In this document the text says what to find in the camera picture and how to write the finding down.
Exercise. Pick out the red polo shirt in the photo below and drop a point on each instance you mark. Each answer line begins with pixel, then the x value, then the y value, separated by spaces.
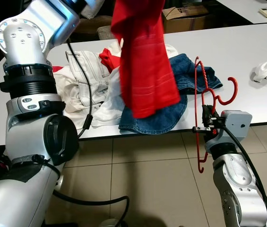
pixel 145 71

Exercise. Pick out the robot left leg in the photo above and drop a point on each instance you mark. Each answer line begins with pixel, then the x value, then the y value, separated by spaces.
pixel 112 223

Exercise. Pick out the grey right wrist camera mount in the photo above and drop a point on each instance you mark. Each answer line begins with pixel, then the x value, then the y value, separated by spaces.
pixel 237 122

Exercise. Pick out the brown sofa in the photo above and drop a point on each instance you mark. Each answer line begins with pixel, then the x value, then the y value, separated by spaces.
pixel 88 29

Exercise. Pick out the red plastic hanger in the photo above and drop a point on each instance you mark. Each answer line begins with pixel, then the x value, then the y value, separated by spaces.
pixel 236 91

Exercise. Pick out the white stitched jeans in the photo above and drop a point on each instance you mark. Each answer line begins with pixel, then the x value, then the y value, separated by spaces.
pixel 88 71

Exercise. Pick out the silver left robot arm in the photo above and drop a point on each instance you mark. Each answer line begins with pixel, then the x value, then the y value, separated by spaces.
pixel 29 142

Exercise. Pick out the small red garment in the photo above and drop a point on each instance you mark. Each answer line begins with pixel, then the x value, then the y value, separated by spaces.
pixel 108 57

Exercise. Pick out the white t-shirt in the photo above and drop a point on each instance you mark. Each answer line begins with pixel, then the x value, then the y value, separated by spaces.
pixel 112 104

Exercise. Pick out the brown cardboard box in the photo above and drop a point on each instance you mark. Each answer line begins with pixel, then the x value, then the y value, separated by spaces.
pixel 185 19

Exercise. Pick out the blue denim garment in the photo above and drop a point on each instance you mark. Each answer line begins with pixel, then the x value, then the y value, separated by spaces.
pixel 157 120

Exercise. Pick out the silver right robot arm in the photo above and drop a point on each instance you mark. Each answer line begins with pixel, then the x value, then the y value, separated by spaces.
pixel 235 184

